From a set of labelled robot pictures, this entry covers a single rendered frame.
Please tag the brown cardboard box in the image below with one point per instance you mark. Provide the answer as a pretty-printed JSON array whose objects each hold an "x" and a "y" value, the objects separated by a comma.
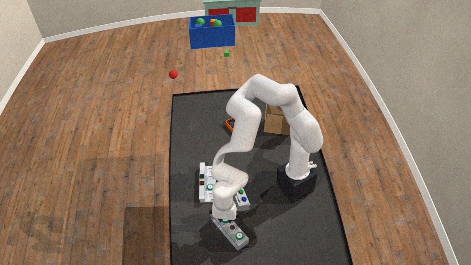
[{"x": 275, "y": 121}]

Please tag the orange digital multimeter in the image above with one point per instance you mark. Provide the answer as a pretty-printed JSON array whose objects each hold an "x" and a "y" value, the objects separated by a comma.
[{"x": 230, "y": 124}]

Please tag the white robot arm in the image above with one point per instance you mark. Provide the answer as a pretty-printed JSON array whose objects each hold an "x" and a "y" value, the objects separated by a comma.
[{"x": 305, "y": 133}]

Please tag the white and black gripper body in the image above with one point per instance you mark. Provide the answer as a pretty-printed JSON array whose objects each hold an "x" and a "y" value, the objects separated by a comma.
[{"x": 229, "y": 215}]

